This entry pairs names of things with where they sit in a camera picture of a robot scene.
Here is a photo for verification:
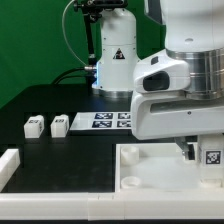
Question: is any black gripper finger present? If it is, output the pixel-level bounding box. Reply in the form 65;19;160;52
175;137;196;160

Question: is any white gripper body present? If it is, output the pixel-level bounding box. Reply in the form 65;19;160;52
131;92;224;140

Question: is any white square tabletop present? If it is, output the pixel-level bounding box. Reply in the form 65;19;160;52
115;143;224;192

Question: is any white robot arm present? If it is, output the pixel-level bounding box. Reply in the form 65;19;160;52
93;0;224;159

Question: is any white sheet with AprilTags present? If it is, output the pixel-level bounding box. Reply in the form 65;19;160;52
70;112;131;131

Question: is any white U-shaped obstacle fence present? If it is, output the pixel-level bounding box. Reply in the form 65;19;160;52
0;149;224;221

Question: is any black cable on table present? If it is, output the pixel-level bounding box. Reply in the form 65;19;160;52
51;67;98;85

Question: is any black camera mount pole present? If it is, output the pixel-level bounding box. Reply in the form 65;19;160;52
73;0;128;72

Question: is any grey cable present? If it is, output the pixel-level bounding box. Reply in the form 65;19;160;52
61;0;88;67

